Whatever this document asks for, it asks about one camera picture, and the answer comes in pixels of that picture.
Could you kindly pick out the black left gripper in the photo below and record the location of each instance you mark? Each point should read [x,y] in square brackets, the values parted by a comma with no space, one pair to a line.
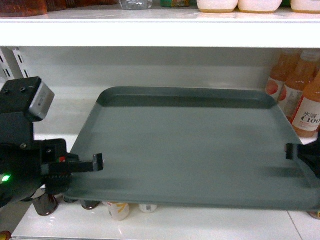
[26,164]

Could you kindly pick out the orange juice bottle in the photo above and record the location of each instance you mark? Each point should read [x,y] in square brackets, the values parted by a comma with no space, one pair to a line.
[286,64]
[303,74]
[306,118]

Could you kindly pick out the white jar right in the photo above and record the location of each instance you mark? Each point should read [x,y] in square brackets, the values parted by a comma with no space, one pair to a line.
[305,6]

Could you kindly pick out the dark cola bottle left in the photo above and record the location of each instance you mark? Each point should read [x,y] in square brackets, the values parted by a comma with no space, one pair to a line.
[44,203]

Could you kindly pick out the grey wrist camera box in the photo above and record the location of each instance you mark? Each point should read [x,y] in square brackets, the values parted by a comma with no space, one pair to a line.
[41,103]

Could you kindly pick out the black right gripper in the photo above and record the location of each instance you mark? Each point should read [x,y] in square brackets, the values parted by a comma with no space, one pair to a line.
[309,154]

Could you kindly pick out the white jar middle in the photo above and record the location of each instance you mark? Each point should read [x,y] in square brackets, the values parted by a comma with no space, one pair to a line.
[259,6]

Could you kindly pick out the dark cola bottle right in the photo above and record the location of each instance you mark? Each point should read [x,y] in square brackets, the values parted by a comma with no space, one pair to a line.
[89,204]

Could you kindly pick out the red-brown snack package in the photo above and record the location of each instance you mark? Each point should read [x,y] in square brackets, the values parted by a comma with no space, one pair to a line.
[29,8]

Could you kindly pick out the grey rectangular metal tray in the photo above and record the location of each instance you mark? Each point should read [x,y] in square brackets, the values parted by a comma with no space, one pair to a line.
[192,147]

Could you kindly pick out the white jar left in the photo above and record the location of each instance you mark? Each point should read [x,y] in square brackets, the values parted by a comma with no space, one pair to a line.
[217,6]

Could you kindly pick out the middle orange juice bottle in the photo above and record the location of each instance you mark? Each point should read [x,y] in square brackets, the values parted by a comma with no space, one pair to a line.
[303,74]

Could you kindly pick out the green labelled bottle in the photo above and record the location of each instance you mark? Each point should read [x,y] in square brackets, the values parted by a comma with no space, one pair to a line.
[175,3]

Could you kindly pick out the clear water bottle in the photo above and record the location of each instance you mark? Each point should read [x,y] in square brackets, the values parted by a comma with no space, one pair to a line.
[136,4]

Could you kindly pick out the front orange juice bottle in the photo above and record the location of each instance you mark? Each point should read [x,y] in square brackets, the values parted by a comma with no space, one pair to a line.
[306,118]

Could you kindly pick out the white jar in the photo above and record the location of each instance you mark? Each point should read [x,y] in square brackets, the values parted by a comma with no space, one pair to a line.
[305,6]
[217,6]
[259,6]

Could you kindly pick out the dark cola bottle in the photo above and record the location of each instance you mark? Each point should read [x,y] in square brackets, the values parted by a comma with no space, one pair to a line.
[89,204]
[44,203]

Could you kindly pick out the white metal shelving unit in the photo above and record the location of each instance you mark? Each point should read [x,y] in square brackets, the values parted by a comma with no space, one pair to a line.
[80,52]

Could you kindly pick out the back orange juice bottle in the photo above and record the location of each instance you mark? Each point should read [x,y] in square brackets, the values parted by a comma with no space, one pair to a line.
[286,64]

